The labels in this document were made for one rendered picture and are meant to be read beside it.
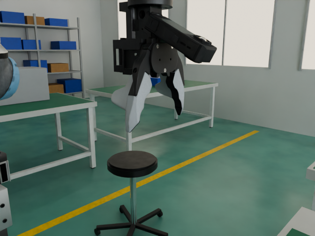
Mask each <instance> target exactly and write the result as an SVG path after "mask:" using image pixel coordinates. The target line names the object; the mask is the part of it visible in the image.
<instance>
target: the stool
mask: <svg viewBox="0 0 315 236"><path fill-rule="evenodd" d="M157 167H158V160H157V158H156V157H155V156H154V155H153V154H151V153H148V152H144V151H124V152H120V153H117V154H114V155H112V156H111V157H110V158H109V159H108V161H107V169H108V170H109V172H111V173H112V174H114V175H116V176H119V177H127V178H130V209H131V214H130V213H129V211H128V210H127V209H126V207H125V206H124V205H121V206H120V208H119V210H120V212H121V213H123V214H124V215H125V216H126V218H127V220H128V221H129V222H126V223H115V224H105V225H97V227H96V229H94V232H95V234H96V235H97V236H98V235H100V230H108V229H122V228H130V229H129V231H128V233H127V236H133V233H134V230H135V228H137V229H140V230H143V231H146V232H149V233H152V234H154V235H157V236H168V233H166V232H163V231H161V230H158V229H154V228H151V227H148V226H145V225H142V224H141V223H143V222H145V221H147V220H148V219H150V218H152V217H153V216H155V215H158V217H161V216H162V215H163V213H162V211H161V209H160V208H158V209H156V210H154V211H152V212H150V213H149V214H147V215H145V216H143V217H141V218H140V219H138V220H137V203H136V177H143V176H146V175H148V174H150V173H152V172H153V171H155V170H156V169H157Z"/></svg>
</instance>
